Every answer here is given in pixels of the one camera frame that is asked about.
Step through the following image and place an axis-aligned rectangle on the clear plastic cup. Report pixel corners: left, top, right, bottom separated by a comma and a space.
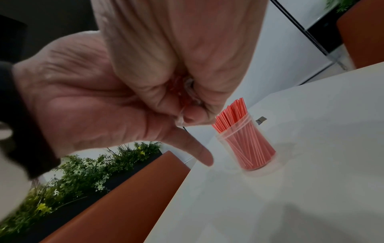
214, 113, 278, 173

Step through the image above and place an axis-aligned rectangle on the clear plastic wrapper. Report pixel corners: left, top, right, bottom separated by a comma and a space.
172, 76, 208, 127

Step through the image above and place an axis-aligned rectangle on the bunch of red straws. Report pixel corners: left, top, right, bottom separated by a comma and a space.
211, 97, 276, 171

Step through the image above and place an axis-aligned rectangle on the black partition frame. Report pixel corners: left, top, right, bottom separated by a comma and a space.
269, 0, 329, 57

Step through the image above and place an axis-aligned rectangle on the black wrist strap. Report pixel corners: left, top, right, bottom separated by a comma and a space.
0, 61, 61, 180

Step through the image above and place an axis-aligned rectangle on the person's right hand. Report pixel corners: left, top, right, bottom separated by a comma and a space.
12, 30, 216, 167

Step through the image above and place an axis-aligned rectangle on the person's left hand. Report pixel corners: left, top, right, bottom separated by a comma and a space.
91, 0, 269, 114

